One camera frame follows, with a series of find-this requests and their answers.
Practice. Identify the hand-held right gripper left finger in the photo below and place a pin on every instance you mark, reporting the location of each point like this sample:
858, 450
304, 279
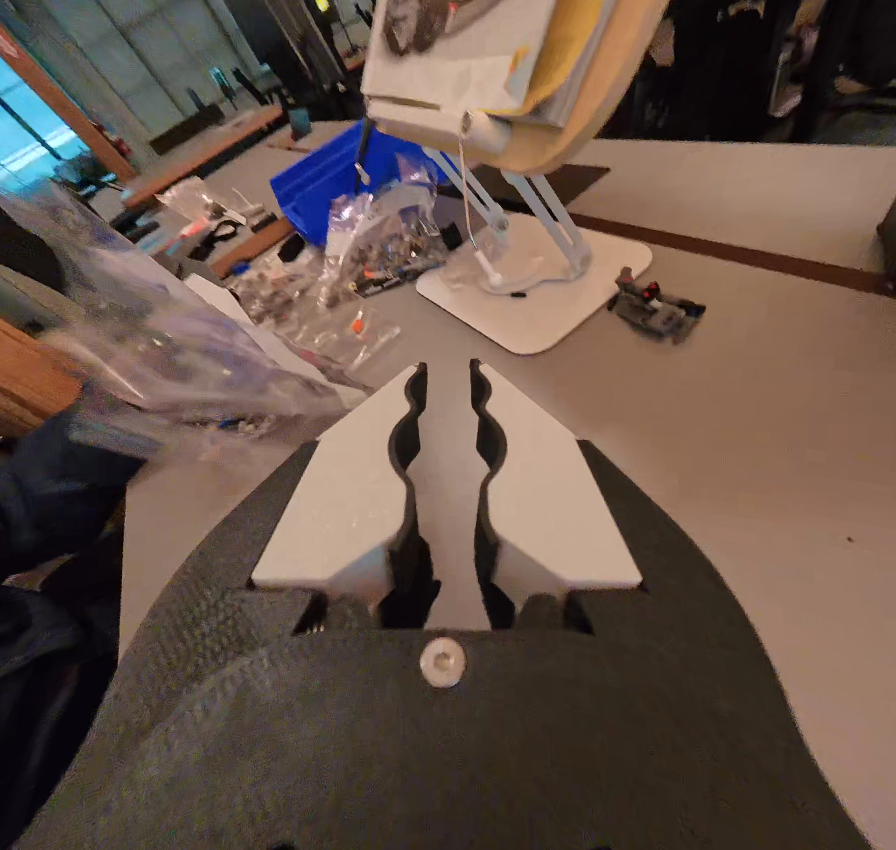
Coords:
329, 528

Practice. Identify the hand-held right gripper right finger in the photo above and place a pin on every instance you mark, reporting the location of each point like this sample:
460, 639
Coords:
560, 528

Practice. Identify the person's left forearm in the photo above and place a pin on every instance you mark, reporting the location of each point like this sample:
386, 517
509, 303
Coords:
63, 486

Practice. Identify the dark grey lego assembly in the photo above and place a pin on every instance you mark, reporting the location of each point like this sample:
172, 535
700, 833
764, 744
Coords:
658, 308

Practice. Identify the black lego piece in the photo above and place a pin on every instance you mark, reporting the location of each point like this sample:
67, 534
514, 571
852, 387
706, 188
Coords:
291, 248

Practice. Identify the black lego tire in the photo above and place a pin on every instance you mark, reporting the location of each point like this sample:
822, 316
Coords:
452, 234

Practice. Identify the white lego piece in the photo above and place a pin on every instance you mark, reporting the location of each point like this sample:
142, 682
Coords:
255, 210

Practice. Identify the lego instruction booklet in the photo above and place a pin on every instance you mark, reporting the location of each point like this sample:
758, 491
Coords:
462, 24

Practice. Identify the person's navy jacket torso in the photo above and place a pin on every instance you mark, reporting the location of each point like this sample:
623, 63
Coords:
49, 689

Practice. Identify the wooden panel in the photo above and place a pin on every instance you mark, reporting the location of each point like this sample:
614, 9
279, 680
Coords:
35, 374

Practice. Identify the blue plastic bin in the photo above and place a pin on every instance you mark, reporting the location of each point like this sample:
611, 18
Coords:
315, 185

